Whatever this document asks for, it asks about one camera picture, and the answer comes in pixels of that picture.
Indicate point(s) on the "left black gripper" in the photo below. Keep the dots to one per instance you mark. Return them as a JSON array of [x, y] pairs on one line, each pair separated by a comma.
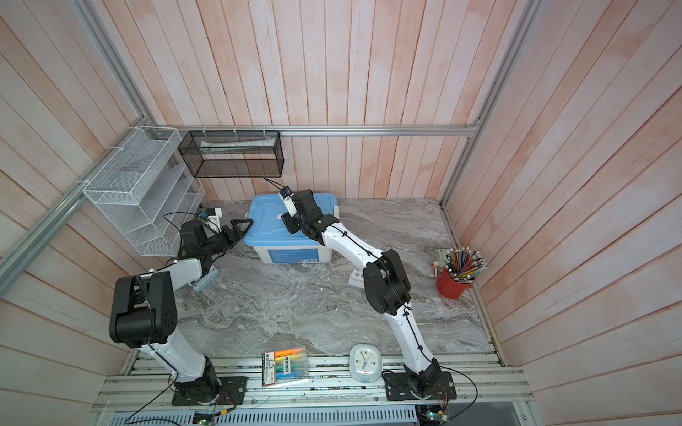
[[234, 239]]

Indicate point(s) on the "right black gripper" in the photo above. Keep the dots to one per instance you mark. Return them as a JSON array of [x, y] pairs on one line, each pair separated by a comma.
[[289, 221]]

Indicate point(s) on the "blue plastic bin lid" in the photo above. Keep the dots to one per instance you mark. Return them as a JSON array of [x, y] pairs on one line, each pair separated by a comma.
[[268, 230]]

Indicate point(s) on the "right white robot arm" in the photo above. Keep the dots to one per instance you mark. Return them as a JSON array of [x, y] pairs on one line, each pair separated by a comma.
[[385, 281]]

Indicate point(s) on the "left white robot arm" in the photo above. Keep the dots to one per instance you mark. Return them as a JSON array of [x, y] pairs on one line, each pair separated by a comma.
[[144, 311]]

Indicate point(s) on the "white plastic storage bin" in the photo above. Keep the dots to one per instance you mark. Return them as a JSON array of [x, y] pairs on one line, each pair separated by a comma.
[[294, 254]]

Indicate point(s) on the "white test tube rack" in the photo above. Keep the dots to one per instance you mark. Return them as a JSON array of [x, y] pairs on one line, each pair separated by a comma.
[[356, 279]]

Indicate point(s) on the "highlighter marker pack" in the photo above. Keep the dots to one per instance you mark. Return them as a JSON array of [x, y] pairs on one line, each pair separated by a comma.
[[284, 366]]

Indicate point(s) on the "white round clock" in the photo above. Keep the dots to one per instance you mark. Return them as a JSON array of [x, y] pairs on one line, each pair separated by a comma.
[[365, 363]]

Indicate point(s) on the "red pencil cup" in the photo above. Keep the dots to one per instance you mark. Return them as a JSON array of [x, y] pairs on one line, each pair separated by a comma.
[[451, 285]]

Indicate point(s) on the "colored pencils bundle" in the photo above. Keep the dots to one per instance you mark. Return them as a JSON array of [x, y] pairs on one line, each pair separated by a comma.
[[463, 265]]

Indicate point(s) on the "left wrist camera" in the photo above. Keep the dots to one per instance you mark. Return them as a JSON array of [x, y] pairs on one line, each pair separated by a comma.
[[212, 217]]

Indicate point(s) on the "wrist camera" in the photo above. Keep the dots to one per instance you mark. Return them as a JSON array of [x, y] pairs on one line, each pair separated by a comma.
[[286, 195], [212, 217]]

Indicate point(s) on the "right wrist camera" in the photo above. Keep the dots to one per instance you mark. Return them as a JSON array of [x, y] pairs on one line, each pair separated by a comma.
[[286, 195]]

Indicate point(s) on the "black wire mesh basket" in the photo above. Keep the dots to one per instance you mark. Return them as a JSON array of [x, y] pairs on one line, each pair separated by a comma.
[[233, 154]]

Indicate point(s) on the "white wire mesh shelf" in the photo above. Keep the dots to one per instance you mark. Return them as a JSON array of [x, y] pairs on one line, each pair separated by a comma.
[[145, 193]]

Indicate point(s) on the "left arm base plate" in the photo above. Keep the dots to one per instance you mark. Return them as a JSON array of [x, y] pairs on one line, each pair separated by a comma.
[[225, 390]]

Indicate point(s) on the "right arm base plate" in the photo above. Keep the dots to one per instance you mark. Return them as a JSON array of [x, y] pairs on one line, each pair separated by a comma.
[[405, 386]]

